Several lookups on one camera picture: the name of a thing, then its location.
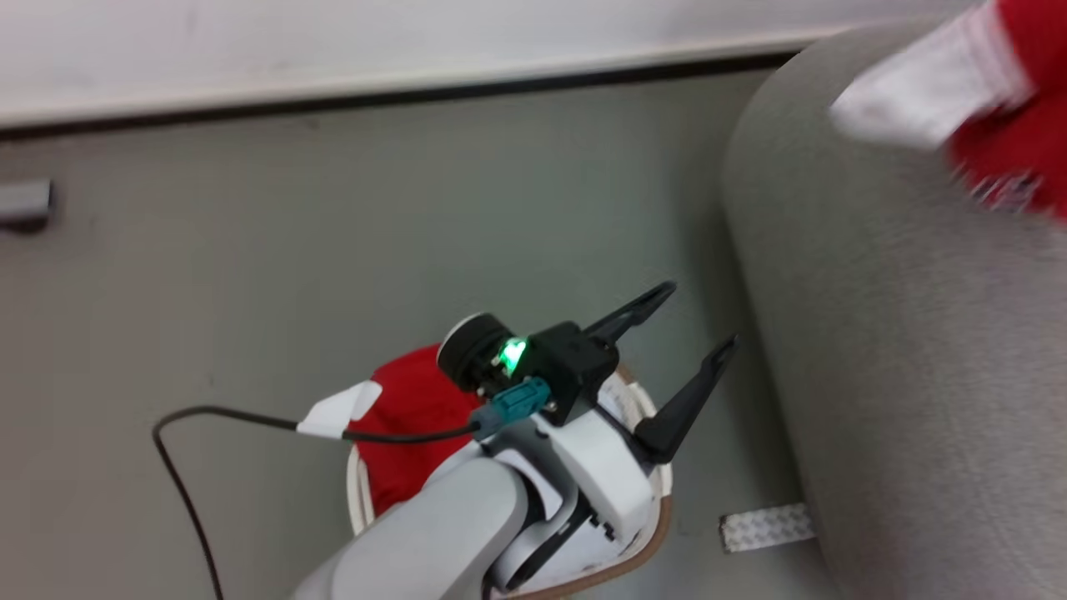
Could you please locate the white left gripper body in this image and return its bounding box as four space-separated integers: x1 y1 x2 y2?
533 404 661 544

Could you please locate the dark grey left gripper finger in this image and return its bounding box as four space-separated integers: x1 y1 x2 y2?
634 333 739 465
582 282 678 344

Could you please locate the plain red garment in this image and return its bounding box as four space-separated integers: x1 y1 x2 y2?
296 343 488 518

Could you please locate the red garment with white stripes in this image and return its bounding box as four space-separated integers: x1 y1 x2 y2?
829 0 1067 222

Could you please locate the white laundry basket brown rim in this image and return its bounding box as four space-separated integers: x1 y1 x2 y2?
346 367 674 600

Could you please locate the white textured floor strip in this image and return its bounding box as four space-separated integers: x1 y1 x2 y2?
719 502 818 554

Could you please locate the black cylinder with green light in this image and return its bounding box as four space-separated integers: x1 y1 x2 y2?
436 312 528 397

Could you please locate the grey fabric sofa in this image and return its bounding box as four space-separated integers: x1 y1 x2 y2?
721 12 1067 600

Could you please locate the black and white baseboard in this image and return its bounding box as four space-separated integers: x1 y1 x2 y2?
0 23 843 143

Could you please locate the teal cable connector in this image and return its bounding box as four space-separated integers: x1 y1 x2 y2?
471 377 553 441

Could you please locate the thin black cable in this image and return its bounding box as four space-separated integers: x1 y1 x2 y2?
153 406 484 600

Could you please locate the grey metal floor bracket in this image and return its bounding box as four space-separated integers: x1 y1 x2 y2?
0 179 55 224

